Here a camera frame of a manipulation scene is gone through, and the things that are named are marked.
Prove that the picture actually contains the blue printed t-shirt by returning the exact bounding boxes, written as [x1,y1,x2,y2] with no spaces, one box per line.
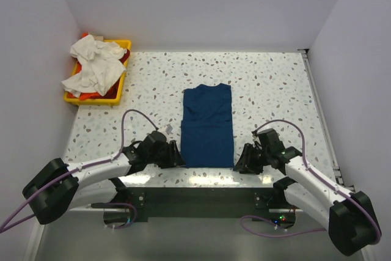
[180,84,235,169]

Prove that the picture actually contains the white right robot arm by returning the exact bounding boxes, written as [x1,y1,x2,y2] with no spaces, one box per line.
[234,129,382,256]

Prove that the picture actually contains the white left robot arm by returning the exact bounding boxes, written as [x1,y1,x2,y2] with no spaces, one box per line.
[22,131,185,224]

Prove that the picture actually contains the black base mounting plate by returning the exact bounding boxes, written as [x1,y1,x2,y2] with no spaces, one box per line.
[90,185,307,224]

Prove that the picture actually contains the red t-shirt in bin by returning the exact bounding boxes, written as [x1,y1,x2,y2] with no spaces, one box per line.
[106,49,130,99]

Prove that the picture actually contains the yellow plastic bin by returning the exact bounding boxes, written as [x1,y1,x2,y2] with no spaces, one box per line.
[64,40,131,107]

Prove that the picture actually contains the white crumpled t-shirt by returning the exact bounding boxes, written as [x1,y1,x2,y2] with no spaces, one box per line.
[62,34,128,98]

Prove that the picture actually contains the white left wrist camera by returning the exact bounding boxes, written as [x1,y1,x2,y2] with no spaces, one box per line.
[159,123,173,135]

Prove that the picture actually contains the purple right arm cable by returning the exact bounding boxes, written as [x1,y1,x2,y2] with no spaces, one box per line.
[239,119,382,245]

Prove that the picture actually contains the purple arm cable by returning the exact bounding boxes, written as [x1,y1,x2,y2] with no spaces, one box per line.
[0,109,161,234]
[239,119,382,245]

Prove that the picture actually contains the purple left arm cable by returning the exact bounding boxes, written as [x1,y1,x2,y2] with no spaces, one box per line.
[0,109,161,234]

